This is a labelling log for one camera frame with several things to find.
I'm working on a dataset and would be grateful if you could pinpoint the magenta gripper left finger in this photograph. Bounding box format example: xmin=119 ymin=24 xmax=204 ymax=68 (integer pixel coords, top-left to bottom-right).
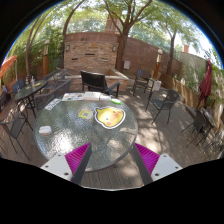
xmin=42 ymin=143 xmax=92 ymax=185

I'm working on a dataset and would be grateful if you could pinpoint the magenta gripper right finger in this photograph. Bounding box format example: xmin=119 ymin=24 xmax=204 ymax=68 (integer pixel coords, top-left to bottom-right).
xmin=132 ymin=143 xmax=182 ymax=185

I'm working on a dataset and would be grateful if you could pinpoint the round glass patio table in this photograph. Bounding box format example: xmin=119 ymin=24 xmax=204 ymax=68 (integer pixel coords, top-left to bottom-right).
xmin=34 ymin=98 xmax=138 ymax=172

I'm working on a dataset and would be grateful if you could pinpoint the small yellow square card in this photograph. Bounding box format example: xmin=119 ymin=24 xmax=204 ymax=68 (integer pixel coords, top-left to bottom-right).
xmin=78 ymin=110 xmax=93 ymax=119

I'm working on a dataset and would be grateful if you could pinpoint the black chair far right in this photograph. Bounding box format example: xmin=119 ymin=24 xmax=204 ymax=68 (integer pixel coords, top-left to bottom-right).
xmin=188 ymin=110 xmax=214 ymax=141

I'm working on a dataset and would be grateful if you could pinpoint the white patterned card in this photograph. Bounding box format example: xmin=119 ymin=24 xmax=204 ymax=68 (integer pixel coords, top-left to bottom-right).
xmin=44 ymin=98 xmax=61 ymax=111

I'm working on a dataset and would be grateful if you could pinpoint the black mesh chair right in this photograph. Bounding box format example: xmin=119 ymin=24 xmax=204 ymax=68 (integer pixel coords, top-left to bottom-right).
xmin=148 ymin=89 xmax=179 ymax=119

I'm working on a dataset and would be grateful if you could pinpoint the colourful printed sheet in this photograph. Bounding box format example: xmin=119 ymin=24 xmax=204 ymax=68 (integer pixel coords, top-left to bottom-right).
xmin=62 ymin=93 xmax=84 ymax=101

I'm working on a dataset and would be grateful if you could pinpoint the black chair near left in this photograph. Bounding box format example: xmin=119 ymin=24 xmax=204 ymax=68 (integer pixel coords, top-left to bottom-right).
xmin=0 ymin=102 xmax=33 ymax=160

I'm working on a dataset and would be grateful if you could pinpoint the white book stack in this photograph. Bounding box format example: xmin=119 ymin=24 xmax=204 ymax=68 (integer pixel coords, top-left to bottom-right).
xmin=83 ymin=91 xmax=101 ymax=101

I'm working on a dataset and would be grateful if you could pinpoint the green marker pen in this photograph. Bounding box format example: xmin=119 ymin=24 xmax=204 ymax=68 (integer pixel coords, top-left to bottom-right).
xmin=111 ymin=99 xmax=121 ymax=104

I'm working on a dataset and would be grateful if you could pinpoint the black patio chair behind table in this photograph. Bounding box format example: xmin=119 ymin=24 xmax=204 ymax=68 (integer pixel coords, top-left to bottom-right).
xmin=80 ymin=70 xmax=120 ymax=97

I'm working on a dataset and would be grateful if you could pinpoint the black chair back right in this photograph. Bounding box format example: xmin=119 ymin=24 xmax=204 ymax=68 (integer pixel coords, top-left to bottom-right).
xmin=132 ymin=68 xmax=153 ymax=97

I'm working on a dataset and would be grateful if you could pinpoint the closed red patio umbrella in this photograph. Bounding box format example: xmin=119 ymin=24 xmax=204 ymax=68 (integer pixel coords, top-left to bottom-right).
xmin=197 ymin=59 xmax=212 ymax=108

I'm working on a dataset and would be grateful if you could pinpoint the orange umbrella left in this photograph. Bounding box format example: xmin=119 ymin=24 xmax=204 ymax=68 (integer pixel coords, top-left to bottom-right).
xmin=0 ymin=55 xmax=17 ymax=79

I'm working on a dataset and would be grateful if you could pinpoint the stone brick fireplace wall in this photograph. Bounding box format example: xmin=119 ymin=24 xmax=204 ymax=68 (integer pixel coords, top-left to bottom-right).
xmin=64 ymin=32 xmax=118 ymax=71

